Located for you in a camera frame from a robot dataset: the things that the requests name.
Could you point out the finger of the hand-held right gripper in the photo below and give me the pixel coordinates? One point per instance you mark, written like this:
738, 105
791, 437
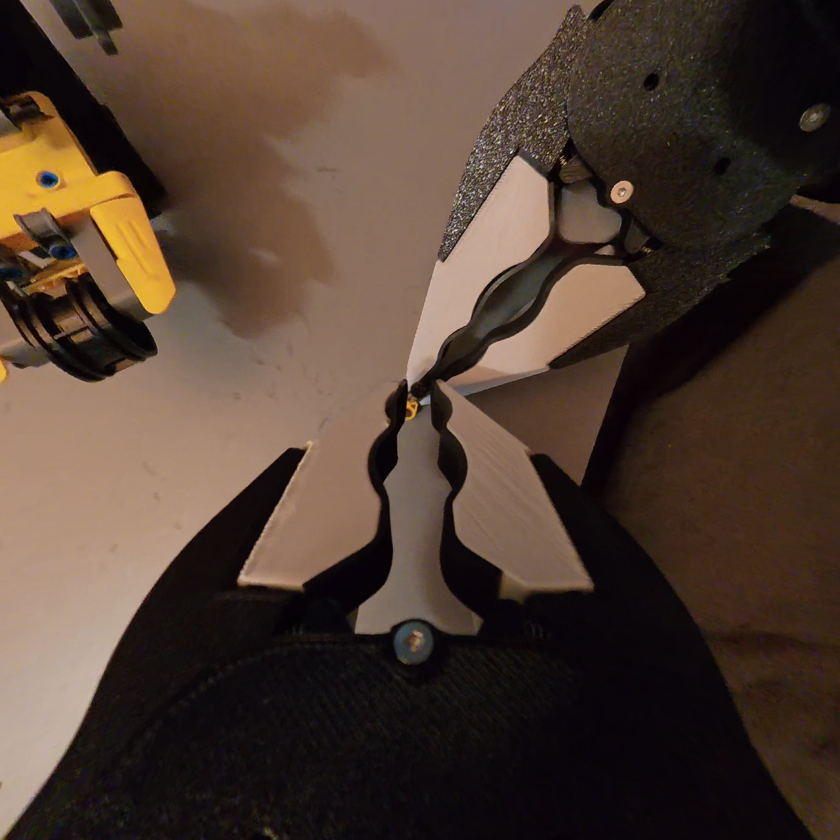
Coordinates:
485, 249
584, 308

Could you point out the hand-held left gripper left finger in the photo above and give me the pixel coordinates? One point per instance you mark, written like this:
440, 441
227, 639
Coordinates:
315, 518

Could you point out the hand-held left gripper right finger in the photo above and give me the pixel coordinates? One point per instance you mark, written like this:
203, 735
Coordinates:
518, 518

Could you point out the yellow perforated toy beam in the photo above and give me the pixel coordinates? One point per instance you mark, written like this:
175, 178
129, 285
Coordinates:
412, 412

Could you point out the yellow and black toy vehicle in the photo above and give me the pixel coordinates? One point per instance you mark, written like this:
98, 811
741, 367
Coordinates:
39, 190

